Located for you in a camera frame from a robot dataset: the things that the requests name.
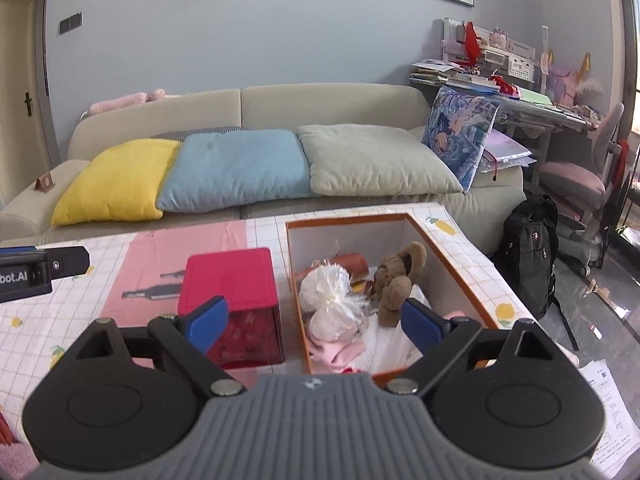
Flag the grey-green pillow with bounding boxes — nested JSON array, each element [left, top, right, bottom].
[[296, 124, 465, 197]]

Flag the beige sofa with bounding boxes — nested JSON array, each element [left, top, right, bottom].
[[0, 84, 528, 256]]

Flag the pink fuzzy rug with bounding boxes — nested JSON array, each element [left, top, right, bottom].
[[0, 442, 36, 480]]

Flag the stack of books and papers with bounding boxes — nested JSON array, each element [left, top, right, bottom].
[[410, 59, 501, 93]]

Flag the white cloth bra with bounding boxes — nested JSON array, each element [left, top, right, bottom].
[[362, 285, 433, 376]]

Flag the clear crinkled plastic bag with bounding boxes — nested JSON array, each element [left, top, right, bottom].
[[299, 264, 368, 311]]

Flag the yellow pillow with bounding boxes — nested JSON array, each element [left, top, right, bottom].
[[51, 138, 182, 226]]

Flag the cream door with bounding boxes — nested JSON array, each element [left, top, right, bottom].
[[0, 0, 51, 206]]

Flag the pink cloth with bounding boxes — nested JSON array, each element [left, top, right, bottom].
[[307, 332, 371, 373]]

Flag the grey striped cushion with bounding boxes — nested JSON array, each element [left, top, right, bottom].
[[150, 126, 251, 140]]

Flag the red lidded storage box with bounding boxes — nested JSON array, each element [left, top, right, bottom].
[[177, 247, 286, 368]]

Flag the white study desk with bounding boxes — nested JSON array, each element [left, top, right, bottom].
[[410, 17, 601, 201]]

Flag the pink plush toy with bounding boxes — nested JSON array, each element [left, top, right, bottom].
[[89, 89, 167, 115]]

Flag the black backpack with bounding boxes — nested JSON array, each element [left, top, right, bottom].
[[495, 194, 581, 351]]

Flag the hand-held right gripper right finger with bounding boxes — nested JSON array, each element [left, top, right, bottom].
[[386, 298, 576, 396]]

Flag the pink desk chair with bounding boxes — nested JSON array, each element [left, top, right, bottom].
[[540, 102, 626, 276]]

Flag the printed paper sheets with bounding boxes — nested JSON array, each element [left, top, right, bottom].
[[575, 360, 636, 480]]

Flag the brown knotted plush toy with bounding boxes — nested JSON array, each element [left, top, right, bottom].
[[370, 241, 428, 328]]

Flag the rust brown cloth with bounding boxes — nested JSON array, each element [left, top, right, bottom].
[[325, 252, 371, 281]]

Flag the pink unicorn plush bag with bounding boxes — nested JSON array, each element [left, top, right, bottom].
[[547, 52, 606, 111]]

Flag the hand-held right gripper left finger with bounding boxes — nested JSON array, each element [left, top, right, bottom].
[[55, 296, 248, 396]]

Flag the orange cardboard box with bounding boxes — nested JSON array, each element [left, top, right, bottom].
[[285, 212, 526, 388]]

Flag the red hanging ornament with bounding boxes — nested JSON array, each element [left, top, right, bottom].
[[462, 21, 481, 58]]

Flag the blue figure print pillow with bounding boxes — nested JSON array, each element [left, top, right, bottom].
[[421, 86, 502, 195]]

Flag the pile of plastic folders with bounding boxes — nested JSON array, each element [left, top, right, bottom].
[[480, 130, 538, 181]]

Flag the checked lemon print tablecloth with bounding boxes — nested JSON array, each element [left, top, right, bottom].
[[0, 202, 581, 461]]

